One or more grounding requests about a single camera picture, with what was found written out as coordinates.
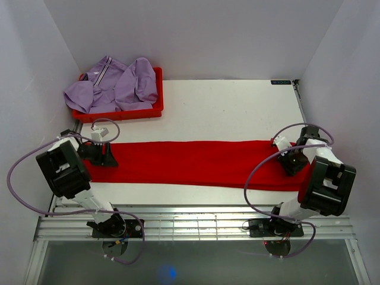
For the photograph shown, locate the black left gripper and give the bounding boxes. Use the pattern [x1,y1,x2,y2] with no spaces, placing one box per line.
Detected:
[77,142,118,167]

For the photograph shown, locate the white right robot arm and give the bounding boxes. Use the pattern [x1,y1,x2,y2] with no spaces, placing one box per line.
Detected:
[268,124,356,236]

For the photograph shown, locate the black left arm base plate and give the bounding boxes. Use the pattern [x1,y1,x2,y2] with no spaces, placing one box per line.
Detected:
[91,219,143,239]

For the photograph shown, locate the red plastic bin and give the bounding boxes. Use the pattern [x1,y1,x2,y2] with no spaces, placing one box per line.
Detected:
[71,67,164,124]

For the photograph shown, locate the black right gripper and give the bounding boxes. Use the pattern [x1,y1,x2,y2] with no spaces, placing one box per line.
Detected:
[275,147,309,179]

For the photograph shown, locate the red trousers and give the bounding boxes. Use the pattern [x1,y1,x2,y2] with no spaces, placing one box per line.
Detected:
[82,139,309,192]

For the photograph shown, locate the aluminium table edge rail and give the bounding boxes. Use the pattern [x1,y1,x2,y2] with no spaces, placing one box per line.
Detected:
[34,207,356,241]

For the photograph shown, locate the small dark table label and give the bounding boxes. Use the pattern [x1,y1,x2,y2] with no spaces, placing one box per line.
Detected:
[270,80,292,85]

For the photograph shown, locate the purple shirt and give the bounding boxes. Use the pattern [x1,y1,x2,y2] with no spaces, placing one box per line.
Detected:
[64,56,159,114]

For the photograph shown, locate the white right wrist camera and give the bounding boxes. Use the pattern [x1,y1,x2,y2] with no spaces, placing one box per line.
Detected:
[271,135,292,156]

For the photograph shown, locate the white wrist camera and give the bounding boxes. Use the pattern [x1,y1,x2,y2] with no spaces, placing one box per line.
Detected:
[90,126,109,143]
[271,135,292,156]

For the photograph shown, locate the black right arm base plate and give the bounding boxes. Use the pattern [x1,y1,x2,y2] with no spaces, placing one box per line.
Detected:
[248,218,304,238]

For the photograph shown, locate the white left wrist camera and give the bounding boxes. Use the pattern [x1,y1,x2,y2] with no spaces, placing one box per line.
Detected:
[90,126,109,143]

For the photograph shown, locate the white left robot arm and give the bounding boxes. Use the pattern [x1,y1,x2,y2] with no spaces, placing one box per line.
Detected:
[36,129,127,238]

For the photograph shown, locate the aluminium side table rail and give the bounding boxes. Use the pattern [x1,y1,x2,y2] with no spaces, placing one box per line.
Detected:
[292,79,309,123]

